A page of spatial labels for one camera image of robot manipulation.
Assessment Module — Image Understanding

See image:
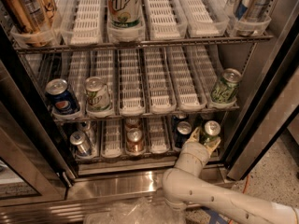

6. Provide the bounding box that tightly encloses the gold can top shelf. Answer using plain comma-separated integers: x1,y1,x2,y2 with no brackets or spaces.
0,0,59,48

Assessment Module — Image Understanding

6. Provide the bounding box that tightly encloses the orange can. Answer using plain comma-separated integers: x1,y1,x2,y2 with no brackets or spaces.
126,128,144,153
125,118,142,131

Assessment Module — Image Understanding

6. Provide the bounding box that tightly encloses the silver can bottom rear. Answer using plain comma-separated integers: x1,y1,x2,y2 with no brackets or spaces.
77,121,96,144

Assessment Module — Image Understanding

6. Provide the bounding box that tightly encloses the fridge door right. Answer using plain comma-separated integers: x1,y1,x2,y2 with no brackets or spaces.
221,0,299,180

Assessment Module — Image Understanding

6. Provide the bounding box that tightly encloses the green can shelf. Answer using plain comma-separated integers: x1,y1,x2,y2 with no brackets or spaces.
200,120,221,144
210,68,242,104

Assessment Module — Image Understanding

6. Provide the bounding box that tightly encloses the wire shelf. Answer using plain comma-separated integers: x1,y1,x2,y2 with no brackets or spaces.
51,104,239,123
15,32,274,54

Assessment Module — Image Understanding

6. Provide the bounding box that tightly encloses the top wire shelf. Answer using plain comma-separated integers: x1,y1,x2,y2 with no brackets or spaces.
15,32,274,54

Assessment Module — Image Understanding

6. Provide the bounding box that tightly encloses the green can bottom shelf front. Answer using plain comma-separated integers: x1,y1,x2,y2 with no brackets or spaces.
200,120,221,144

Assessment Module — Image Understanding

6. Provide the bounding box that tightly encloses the silver blue can top shelf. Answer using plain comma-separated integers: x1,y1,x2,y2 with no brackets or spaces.
224,0,271,36

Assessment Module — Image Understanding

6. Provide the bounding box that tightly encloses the dark blue can bottom front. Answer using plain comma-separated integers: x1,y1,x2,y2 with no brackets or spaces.
174,121,192,148

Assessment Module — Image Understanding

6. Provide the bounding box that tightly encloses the fridge door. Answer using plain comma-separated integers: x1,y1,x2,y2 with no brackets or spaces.
221,0,299,180
0,25,77,206

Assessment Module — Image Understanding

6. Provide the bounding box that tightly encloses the dark blue can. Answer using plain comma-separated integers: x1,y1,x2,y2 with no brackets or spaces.
172,114,189,123
174,121,192,148

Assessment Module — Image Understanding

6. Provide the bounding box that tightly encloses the orange can bottom rear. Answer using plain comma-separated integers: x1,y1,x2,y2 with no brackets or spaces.
125,118,142,131

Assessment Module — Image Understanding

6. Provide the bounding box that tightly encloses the fridge door left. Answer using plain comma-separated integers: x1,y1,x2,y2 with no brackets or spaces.
0,25,77,206

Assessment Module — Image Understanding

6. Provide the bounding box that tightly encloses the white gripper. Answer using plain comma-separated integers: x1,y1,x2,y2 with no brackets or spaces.
175,126,221,175

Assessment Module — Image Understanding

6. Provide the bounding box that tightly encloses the dark blue can bottom rear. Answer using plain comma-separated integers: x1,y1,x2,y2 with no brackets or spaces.
172,114,189,123

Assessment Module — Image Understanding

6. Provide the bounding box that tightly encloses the silver can bottom front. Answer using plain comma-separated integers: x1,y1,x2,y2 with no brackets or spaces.
70,131,92,157

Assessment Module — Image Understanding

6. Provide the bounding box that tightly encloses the white 7up can shelf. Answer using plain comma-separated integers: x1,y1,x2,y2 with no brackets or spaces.
85,77,110,112
107,0,141,28

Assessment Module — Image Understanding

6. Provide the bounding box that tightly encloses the middle wire shelf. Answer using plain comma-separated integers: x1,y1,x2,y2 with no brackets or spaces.
51,104,239,123

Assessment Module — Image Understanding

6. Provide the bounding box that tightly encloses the white 7UP can top shelf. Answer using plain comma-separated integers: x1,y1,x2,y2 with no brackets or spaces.
107,0,141,28

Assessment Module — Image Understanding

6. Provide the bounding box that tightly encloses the green can middle shelf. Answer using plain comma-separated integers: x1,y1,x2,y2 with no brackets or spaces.
210,68,242,104

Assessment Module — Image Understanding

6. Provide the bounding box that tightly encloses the white 7UP can middle shelf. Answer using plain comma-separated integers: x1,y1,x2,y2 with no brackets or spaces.
85,77,110,112

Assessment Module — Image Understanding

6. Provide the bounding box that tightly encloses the blue Pepsi can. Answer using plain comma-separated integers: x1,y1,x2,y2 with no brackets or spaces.
46,78,80,115

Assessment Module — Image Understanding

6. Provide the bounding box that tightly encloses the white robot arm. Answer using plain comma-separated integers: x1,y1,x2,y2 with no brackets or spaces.
162,127,299,224

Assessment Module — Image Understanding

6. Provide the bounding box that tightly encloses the orange can bottom front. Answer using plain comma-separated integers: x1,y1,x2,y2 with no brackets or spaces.
126,128,144,153

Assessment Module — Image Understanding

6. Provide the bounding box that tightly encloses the orange cable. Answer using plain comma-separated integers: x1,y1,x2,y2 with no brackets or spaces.
229,174,251,224

